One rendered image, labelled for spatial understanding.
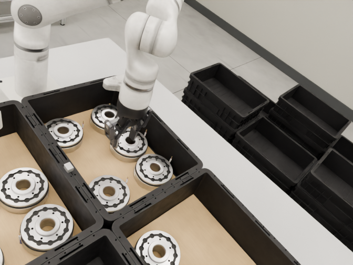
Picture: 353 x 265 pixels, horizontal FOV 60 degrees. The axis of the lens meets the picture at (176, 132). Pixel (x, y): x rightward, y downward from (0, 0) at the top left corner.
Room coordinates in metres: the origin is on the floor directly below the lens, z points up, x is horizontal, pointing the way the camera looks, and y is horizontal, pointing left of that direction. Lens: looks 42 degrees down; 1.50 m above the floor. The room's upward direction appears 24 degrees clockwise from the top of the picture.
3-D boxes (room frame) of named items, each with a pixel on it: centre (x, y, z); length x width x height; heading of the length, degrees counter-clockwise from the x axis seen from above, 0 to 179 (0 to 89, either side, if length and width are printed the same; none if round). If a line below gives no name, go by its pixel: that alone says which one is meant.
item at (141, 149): (0.58, 0.11, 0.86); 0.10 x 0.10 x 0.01
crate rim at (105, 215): (0.53, 0.14, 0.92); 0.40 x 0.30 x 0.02; 59
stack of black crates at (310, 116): (1.69, -0.72, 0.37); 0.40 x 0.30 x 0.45; 62
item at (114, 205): (0.41, 0.09, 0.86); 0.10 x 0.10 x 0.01
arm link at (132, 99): (0.57, 0.14, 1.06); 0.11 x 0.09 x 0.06; 60
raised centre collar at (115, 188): (0.41, 0.09, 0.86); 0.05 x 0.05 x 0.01
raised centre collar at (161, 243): (0.32, -0.07, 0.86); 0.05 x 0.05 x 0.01
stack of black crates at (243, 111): (1.52, -0.18, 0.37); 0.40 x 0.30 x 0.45; 62
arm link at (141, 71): (0.56, 0.13, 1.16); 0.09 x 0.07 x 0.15; 96
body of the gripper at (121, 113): (0.56, 0.12, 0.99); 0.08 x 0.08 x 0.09
